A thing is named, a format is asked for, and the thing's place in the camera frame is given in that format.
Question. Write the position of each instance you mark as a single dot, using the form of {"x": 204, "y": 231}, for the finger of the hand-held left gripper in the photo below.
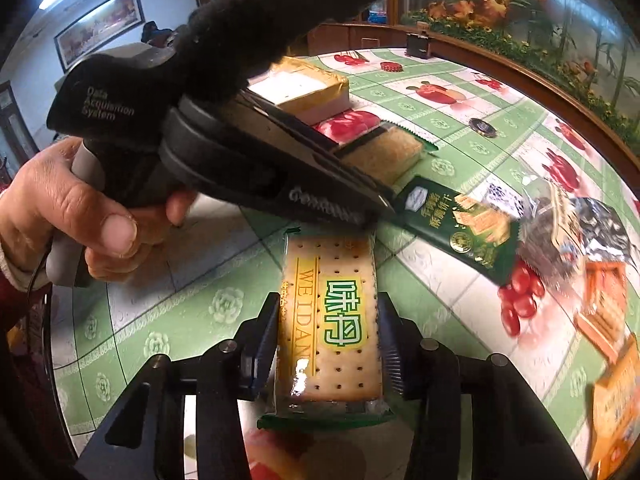
{"x": 320, "y": 140}

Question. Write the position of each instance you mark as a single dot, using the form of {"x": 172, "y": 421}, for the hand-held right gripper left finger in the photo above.
{"x": 261, "y": 360}

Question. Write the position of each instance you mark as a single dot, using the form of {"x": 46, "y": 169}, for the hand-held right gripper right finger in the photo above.
{"x": 392, "y": 360}

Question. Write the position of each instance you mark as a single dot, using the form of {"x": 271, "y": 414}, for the tan cracker packet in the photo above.
{"x": 330, "y": 320}

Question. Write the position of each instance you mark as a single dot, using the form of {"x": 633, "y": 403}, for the dark green cracker packet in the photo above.
{"x": 465, "y": 240}

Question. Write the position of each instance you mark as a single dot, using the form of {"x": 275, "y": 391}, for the white leaf print candy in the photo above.
{"x": 500, "y": 197}

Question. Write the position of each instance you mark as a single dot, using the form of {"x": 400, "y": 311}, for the yellow orange snack packet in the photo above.
{"x": 620, "y": 410}

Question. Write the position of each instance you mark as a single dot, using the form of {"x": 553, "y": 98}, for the person's left hand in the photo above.
{"x": 55, "y": 200}

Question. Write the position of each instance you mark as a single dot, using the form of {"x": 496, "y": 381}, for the red white snack packet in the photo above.
{"x": 350, "y": 125}

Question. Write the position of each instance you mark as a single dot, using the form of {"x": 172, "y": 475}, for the yellow white cake packet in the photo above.
{"x": 305, "y": 87}

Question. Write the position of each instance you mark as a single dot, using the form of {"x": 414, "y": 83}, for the brown cracker packet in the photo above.
{"x": 390, "y": 152}

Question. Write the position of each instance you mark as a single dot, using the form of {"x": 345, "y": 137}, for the red bottle cap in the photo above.
{"x": 392, "y": 66}

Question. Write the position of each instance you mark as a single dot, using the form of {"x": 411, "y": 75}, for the green fruit print tablecloth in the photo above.
{"x": 200, "y": 270}

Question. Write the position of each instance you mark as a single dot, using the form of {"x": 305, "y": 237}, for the wooden door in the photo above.
{"x": 15, "y": 130}

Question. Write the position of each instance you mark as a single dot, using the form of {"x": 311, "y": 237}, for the small black box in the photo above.
{"x": 418, "y": 45}

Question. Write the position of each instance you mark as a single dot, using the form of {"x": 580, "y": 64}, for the dark round poker chip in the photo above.
{"x": 483, "y": 127}

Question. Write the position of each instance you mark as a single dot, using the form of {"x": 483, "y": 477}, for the crumpled silver black packet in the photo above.
{"x": 570, "y": 240}

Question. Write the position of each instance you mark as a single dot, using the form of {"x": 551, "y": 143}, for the wooden plant display cabinet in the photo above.
{"x": 500, "y": 15}

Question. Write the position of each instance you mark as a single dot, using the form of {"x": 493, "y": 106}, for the orange striped snack packet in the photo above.
{"x": 605, "y": 305}

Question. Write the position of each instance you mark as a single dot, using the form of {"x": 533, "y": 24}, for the framed wall painting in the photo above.
{"x": 100, "y": 27}

